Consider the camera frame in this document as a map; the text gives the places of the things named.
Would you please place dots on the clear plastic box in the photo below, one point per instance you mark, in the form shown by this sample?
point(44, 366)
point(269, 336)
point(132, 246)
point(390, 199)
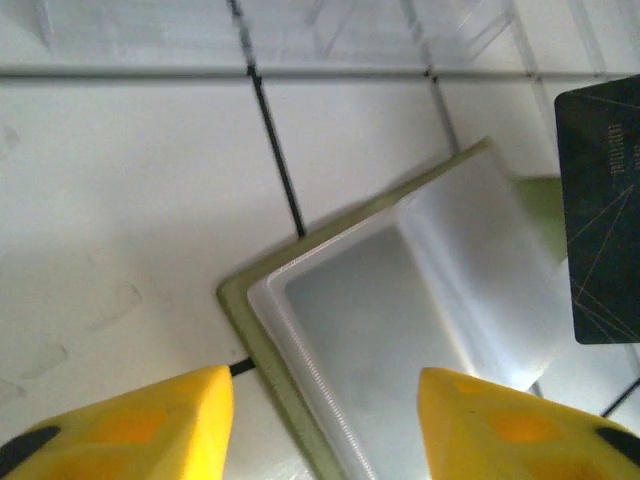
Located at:
point(450, 25)

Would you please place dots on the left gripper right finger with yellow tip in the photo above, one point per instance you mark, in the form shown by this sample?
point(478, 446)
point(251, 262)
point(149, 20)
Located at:
point(500, 435)

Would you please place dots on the black card with gold lines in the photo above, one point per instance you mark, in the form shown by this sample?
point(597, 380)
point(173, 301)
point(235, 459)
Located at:
point(605, 225)

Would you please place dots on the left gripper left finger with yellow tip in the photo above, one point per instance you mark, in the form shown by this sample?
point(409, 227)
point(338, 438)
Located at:
point(125, 435)

